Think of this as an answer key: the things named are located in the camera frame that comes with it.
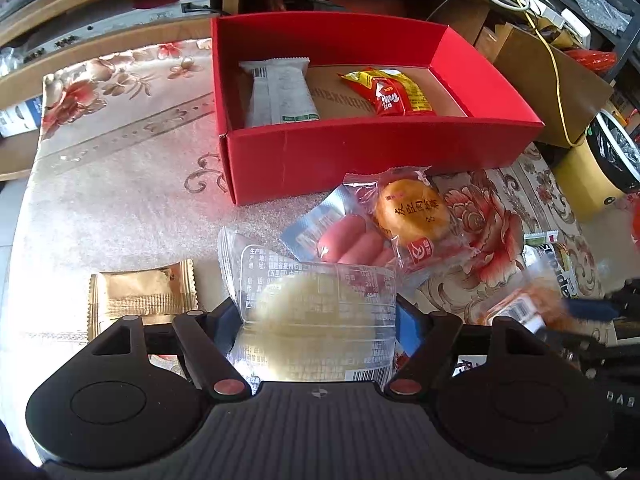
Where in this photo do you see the floral tablecloth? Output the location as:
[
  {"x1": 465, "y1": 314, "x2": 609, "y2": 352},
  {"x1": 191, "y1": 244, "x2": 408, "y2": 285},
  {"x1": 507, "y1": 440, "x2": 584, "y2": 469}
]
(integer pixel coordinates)
[{"x1": 20, "y1": 37, "x2": 621, "y2": 386}]

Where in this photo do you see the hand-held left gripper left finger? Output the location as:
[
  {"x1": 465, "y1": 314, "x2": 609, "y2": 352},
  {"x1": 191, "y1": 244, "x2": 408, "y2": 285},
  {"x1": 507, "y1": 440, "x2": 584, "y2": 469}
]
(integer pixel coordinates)
[{"x1": 75, "y1": 296, "x2": 252, "y2": 402}]

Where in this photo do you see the black metal rack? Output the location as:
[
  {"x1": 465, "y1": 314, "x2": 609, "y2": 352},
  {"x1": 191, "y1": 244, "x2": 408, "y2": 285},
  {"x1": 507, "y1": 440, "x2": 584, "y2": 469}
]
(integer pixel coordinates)
[{"x1": 550, "y1": 0, "x2": 640, "y2": 86}]

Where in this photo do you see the yellow cable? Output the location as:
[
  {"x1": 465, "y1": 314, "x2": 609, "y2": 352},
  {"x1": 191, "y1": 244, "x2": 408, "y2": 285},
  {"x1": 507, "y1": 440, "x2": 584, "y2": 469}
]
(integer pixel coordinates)
[{"x1": 480, "y1": 0, "x2": 588, "y2": 147}]

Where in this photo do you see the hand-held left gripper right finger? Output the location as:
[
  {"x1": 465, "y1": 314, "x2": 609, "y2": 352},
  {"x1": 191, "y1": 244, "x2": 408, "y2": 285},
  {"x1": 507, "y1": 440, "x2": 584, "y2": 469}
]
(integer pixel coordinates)
[{"x1": 384, "y1": 296, "x2": 556, "y2": 397}]

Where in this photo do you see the silver media player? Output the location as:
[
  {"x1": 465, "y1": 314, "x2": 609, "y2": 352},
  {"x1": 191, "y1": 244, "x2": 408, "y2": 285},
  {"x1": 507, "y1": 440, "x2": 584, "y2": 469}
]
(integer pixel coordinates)
[{"x1": 0, "y1": 0, "x2": 221, "y2": 66}]

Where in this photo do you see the yellow trash bin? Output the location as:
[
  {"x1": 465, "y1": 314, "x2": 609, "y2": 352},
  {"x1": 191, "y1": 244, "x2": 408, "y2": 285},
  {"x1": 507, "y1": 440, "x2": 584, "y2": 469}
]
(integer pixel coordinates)
[{"x1": 551, "y1": 107, "x2": 640, "y2": 222}]

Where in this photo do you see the red snack packet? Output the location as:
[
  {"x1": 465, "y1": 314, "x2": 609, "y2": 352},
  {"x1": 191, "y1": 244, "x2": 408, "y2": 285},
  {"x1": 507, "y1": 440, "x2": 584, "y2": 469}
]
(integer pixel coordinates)
[{"x1": 337, "y1": 67, "x2": 435, "y2": 118}]

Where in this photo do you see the gold snack packet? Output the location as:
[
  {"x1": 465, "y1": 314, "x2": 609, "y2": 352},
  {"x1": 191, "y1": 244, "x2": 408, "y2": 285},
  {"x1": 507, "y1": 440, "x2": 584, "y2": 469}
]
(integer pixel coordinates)
[{"x1": 89, "y1": 259, "x2": 198, "y2": 341}]

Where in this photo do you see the orange snack packet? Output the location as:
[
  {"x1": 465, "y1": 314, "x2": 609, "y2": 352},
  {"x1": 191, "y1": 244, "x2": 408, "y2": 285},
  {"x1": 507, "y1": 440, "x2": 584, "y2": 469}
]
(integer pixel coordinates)
[{"x1": 472, "y1": 265, "x2": 571, "y2": 331}]

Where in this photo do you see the red plastic bag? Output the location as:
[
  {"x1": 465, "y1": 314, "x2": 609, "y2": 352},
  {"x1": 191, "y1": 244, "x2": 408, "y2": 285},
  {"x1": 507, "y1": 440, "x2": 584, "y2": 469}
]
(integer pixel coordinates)
[{"x1": 620, "y1": 195, "x2": 640, "y2": 241}]

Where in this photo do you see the red cardboard box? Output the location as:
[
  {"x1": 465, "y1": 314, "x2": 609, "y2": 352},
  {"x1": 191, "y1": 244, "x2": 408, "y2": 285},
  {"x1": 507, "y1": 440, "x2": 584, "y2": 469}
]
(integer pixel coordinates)
[{"x1": 210, "y1": 14, "x2": 546, "y2": 207}]

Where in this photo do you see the grey white snack packet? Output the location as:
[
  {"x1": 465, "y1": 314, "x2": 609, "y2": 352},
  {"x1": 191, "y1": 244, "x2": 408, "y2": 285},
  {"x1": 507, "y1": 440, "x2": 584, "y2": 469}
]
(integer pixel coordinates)
[{"x1": 239, "y1": 57, "x2": 321, "y2": 129}]

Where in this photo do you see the sausage packet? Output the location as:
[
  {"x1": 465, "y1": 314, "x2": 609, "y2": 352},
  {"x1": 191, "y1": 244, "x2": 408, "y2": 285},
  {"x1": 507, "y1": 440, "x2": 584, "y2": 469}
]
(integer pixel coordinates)
[{"x1": 279, "y1": 183, "x2": 401, "y2": 281}]

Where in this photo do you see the clear rice cracker packet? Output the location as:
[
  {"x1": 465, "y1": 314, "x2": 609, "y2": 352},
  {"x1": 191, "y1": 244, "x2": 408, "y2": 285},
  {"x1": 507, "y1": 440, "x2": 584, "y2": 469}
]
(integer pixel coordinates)
[{"x1": 217, "y1": 226, "x2": 398, "y2": 383}]

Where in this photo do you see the round pastry packet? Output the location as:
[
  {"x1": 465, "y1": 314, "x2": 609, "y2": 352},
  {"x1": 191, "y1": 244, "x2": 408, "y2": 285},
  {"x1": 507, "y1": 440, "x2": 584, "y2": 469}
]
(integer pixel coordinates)
[{"x1": 344, "y1": 166, "x2": 473, "y2": 276}]

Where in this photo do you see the orange plastic bag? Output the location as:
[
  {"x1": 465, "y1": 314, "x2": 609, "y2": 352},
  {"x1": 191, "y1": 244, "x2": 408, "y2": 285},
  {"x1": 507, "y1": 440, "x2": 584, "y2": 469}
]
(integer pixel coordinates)
[{"x1": 567, "y1": 49, "x2": 618, "y2": 73}]

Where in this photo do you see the blue white box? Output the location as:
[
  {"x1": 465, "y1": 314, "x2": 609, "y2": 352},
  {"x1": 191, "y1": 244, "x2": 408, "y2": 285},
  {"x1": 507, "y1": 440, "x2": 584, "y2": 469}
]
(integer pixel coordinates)
[{"x1": 0, "y1": 96, "x2": 46, "y2": 138}]

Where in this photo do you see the white green biscuit packet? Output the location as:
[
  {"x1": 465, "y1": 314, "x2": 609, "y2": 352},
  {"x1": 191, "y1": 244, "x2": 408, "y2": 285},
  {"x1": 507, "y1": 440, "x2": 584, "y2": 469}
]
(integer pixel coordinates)
[{"x1": 522, "y1": 230, "x2": 581, "y2": 301}]

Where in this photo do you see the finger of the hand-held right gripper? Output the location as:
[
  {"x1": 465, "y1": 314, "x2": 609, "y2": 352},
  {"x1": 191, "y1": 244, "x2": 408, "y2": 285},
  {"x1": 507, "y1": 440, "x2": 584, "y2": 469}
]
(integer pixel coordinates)
[
  {"x1": 537, "y1": 327, "x2": 616, "y2": 361},
  {"x1": 565, "y1": 277, "x2": 640, "y2": 322}
]

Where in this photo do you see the brown cardboard box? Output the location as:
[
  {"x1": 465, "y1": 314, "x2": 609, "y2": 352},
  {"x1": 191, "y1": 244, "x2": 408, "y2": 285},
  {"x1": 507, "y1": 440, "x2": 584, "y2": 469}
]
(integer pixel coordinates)
[{"x1": 492, "y1": 22, "x2": 615, "y2": 150}]

